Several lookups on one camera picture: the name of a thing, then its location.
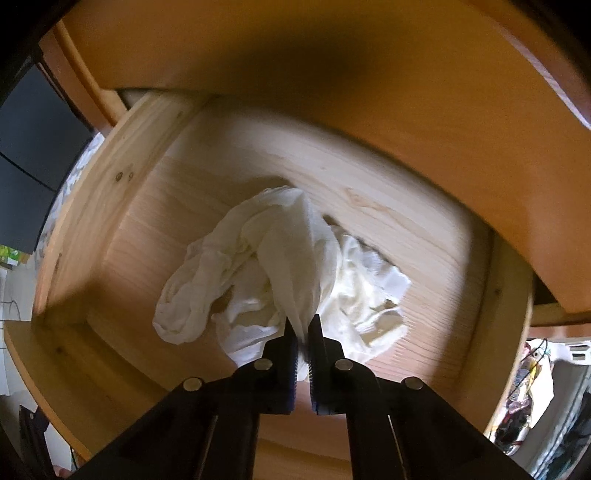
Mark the cream garment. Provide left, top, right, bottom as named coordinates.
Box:
left=318, top=224, right=413, bottom=370

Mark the wooden drawer holding clothes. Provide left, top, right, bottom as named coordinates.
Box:
left=2, top=90, right=536, bottom=480

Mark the white crinkled garment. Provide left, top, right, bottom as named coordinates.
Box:
left=152, top=185, right=340, bottom=381

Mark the wooden drawer with handle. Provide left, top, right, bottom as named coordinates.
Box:
left=60, top=0, right=591, bottom=315

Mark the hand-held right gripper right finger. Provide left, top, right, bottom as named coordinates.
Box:
left=307, top=314, right=525, bottom=480

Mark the dark panel cabinet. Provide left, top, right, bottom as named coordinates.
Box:
left=0, top=55, right=95, bottom=254

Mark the colourful fabric pile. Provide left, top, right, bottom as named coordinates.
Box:
left=489, top=339, right=555, bottom=455

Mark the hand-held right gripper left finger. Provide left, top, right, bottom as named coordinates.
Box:
left=69, top=316, right=300, bottom=480

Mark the grey floral blanket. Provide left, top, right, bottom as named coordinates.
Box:
left=34, top=131, right=107, bottom=259

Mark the grey sofa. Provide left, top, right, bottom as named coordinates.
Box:
left=517, top=360, right=591, bottom=480

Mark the wooden nightstand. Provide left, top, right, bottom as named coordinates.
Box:
left=39, top=0, right=591, bottom=342

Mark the green box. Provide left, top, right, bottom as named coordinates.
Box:
left=0, top=244, right=28, bottom=268

